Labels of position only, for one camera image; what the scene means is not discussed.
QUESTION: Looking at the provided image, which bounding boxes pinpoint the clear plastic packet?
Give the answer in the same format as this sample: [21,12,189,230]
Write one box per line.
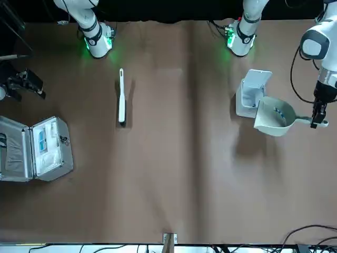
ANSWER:
[36,153,63,176]

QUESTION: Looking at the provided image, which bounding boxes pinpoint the black cable silver connector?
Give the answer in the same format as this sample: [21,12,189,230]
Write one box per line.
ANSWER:
[56,0,71,26]

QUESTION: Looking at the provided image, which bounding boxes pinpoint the white brush black bristles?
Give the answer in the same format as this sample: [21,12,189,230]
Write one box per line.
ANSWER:
[117,67,130,128]

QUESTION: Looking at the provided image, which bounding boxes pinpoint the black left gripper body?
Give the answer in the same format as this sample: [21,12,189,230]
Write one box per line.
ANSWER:
[313,80,337,104]

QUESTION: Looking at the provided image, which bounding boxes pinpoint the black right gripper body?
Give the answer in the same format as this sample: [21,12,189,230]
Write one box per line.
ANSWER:
[6,69,44,92]

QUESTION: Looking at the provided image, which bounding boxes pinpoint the blue white medicine box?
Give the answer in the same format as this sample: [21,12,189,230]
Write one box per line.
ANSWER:
[38,130,50,154]

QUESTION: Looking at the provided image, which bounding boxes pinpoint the small white medicine bottle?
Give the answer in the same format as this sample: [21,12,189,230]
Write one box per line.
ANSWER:
[45,122,58,138]

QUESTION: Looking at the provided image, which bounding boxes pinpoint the white trash can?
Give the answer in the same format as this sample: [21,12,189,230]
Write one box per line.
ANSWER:
[235,69,273,119]

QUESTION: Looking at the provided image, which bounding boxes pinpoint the silver aluminium case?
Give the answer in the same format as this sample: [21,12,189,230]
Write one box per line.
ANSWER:
[0,115,74,182]

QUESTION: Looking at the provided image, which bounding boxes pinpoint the pale green plastic dustpan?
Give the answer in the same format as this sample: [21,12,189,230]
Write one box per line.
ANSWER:
[253,96,329,137]

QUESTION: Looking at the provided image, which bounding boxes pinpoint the silver aluminium frame post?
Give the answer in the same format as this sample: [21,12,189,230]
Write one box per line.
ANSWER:
[162,232,177,253]

